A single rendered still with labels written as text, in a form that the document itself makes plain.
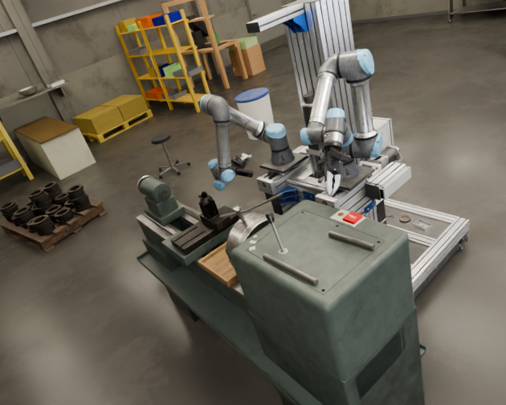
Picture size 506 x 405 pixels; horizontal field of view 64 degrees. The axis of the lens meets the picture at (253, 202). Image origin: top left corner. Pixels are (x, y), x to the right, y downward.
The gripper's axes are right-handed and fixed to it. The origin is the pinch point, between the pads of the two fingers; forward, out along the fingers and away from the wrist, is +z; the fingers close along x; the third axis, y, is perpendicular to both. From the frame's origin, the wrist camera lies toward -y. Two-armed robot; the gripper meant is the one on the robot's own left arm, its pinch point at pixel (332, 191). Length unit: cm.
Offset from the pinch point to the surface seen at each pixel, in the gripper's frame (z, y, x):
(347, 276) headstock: 31.6, -7.1, -4.7
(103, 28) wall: -507, 741, 144
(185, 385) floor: 102, 161, -2
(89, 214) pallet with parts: -45, 434, 82
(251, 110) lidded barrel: -232, 380, -99
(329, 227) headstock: 9.8, 14.8, -10.0
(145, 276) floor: 29, 281, 19
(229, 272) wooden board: 29, 85, 6
